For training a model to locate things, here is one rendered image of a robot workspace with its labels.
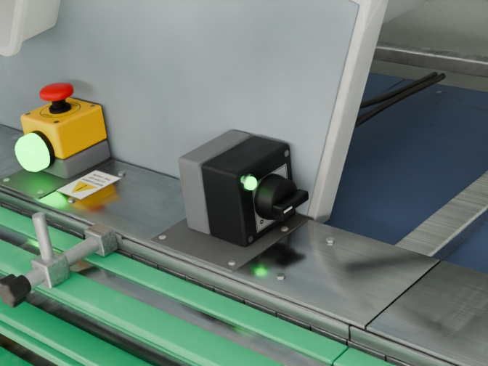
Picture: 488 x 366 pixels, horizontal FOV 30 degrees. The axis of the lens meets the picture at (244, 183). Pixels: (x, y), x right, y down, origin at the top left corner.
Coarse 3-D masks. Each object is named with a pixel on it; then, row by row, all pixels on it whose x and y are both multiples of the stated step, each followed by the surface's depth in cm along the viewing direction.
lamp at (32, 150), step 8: (24, 136) 105; (32, 136) 104; (40, 136) 104; (16, 144) 105; (24, 144) 103; (32, 144) 103; (40, 144) 104; (48, 144) 104; (16, 152) 105; (24, 152) 104; (32, 152) 103; (40, 152) 103; (48, 152) 104; (24, 160) 104; (32, 160) 104; (40, 160) 104; (48, 160) 105; (32, 168) 104; (40, 168) 105
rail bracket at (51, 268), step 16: (96, 224) 93; (48, 240) 87; (96, 240) 92; (112, 240) 92; (48, 256) 88; (64, 256) 88; (80, 256) 90; (32, 272) 87; (48, 272) 87; (64, 272) 89; (0, 288) 85; (16, 288) 85; (32, 288) 87; (16, 304) 85
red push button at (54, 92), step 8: (48, 88) 105; (56, 88) 105; (64, 88) 105; (72, 88) 106; (40, 96) 105; (48, 96) 104; (56, 96) 104; (64, 96) 104; (56, 104) 106; (64, 104) 106
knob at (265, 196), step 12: (264, 180) 86; (276, 180) 86; (288, 180) 86; (264, 192) 85; (276, 192) 85; (288, 192) 86; (300, 192) 86; (264, 204) 85; (276, 204) 85; (288, 204) 85; (300, 204) 86; (264, 216) 87; (276, 216) 86; (288, 216) 87
